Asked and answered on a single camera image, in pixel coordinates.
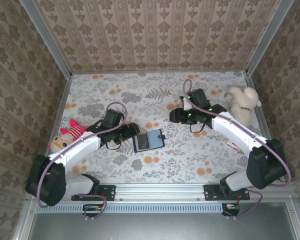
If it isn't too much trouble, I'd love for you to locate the aluminium table end rail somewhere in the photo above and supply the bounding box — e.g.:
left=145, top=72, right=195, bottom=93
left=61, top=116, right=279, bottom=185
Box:
left=71, top=70, right=248, bottom=75

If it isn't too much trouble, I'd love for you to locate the white slotted cable duct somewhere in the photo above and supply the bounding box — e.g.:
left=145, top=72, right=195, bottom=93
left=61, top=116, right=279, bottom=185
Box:
left=36, top=202, right=241, bottom=214

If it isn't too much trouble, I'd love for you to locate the aluminium mounting rail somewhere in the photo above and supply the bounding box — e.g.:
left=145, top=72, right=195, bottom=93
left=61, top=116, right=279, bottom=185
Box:
left=27, top=181, right=297, bottom=202

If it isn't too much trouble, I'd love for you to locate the pink striped plush toy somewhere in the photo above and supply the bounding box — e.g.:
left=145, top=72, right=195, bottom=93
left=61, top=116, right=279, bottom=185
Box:
left=48, top=119, right=88, bottom=154

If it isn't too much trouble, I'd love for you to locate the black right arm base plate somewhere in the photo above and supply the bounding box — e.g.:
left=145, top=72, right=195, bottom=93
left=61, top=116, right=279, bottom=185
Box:
left=203, top=184, right=251, bottom=202

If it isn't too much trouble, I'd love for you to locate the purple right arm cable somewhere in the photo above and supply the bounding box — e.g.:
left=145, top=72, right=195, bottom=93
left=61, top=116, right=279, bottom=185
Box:
left=182, top=78, right=292, bottom=220

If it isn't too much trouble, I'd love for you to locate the white plush dog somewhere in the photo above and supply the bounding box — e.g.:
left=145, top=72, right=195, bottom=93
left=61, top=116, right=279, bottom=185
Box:
left=224, top=85, right=263, bottom=129

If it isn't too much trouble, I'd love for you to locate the blue card holder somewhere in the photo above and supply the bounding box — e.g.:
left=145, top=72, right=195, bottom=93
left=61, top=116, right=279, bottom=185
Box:
left=132, top=129, right=166, bottom=154

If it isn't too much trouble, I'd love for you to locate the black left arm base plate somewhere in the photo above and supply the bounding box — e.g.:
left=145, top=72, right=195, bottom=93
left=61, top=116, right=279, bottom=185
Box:
left=71, top=184, right=116, bottom=202

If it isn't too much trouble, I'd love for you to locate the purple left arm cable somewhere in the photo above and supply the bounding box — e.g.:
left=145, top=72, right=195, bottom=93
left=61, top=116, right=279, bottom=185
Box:
left=36, top=101, right=128, bottom=222

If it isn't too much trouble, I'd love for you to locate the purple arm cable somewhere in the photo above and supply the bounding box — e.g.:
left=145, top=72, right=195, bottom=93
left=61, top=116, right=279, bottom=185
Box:
left=182, top=78, right=292, bottom=220
left=36, top=101, right=128, bottom=222

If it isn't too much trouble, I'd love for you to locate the aluminium frame post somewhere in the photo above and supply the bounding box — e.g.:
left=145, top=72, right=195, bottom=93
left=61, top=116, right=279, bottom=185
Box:
left=246, top=0, right=295, bottom=73
left=19, top=0, right=73, bottom=77

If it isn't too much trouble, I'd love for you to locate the aluminium table side rail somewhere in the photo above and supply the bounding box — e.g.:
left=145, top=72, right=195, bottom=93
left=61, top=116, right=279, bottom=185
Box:
left=37, top=74, right=73, bottom=185
left=244, top=72, right=286, bottom=183

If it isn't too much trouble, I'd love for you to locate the black connector board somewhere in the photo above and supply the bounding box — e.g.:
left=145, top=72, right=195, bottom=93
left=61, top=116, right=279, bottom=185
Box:
left=221, top=202, right=241, bottom=217
left=82, top=203, right=103, bottom=218

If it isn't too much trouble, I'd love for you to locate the white and red loose card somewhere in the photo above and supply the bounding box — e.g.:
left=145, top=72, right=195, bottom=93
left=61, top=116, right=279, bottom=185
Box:
left=226, top=139, right=242, bottom=154

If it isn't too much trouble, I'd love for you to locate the grey metal panel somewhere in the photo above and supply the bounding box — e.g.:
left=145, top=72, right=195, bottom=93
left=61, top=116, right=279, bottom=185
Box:
left=9, top=201, right=300, bottom=240

